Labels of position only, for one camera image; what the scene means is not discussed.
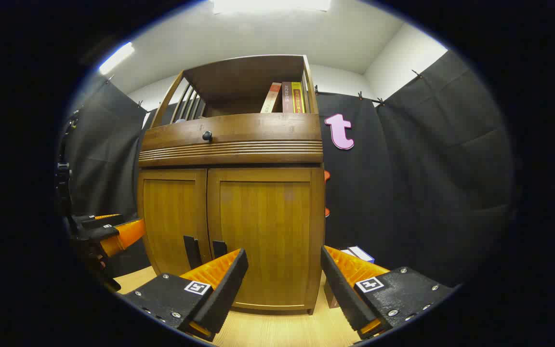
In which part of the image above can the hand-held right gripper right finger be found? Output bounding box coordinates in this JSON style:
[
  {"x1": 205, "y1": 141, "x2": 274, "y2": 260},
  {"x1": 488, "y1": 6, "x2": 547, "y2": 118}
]
[{"x1": 320, "y1": 246, "x2": 455, "y2": 340}]

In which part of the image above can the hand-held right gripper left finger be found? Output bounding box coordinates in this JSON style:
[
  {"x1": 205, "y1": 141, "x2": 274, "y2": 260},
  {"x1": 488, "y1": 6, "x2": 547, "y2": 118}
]
[{"x1": 122, "y1": 248, "x2": 249, "y2": 342}]

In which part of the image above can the wooden cabinet door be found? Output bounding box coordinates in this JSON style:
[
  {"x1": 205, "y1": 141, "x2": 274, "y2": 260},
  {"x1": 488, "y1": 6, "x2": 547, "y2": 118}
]
[
  {"x1": 208, "y1": 167, "x2": 325, "y2": 311},
  {"x1": 138, "y1": 169, "x2": 209, "y2": 278}
]

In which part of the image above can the wooden double-door shoe cabinet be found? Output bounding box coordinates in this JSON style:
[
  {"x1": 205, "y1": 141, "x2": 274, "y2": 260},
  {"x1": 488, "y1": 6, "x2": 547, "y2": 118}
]
[{"x1": 137, "y1": 54, "x2": 326, "y2": 315}]

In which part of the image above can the small white and blue box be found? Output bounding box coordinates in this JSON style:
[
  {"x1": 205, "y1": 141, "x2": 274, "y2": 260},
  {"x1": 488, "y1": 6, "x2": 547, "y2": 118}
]
[{"x1": 340, "y1": 246, "x2": 375, "y2": 264}]

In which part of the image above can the black backdrop cloth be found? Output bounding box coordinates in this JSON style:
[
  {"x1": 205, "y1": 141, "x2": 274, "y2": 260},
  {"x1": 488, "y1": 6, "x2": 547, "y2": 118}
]
[{"x1": 66, "y1": 51, "x2": 514, "y2": 290}]

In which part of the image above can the wooden drawer with black knob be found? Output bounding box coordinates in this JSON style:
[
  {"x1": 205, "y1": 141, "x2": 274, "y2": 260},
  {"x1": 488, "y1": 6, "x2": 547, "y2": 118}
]
[{"x1": 139, "y1": 113, "x2": 323, "y2": 168}]

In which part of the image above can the narrow ceiling light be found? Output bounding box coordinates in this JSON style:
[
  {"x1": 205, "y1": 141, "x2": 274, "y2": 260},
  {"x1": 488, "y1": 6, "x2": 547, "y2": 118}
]
[{"x1": 98, "y1": 42, "x2": 135, "y2": 75}]

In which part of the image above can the tan and red book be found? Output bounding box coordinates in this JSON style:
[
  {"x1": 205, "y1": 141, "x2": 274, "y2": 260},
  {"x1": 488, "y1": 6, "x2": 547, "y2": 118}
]
[{"x1": 260, "y1": 82, "x2": 282, "y2": 114}]

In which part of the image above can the yellow book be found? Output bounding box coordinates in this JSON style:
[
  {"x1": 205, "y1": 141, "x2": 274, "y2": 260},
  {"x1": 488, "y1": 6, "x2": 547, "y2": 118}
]
[{"x1": 291, "y1": 82, "x2": 305, "y2": 114}]

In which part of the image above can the large ceiling light panel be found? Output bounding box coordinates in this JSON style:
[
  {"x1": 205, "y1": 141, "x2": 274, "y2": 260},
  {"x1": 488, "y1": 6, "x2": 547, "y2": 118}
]
[{"x1": 212, "y1": 0, "x2": 331, "y2": 14}]

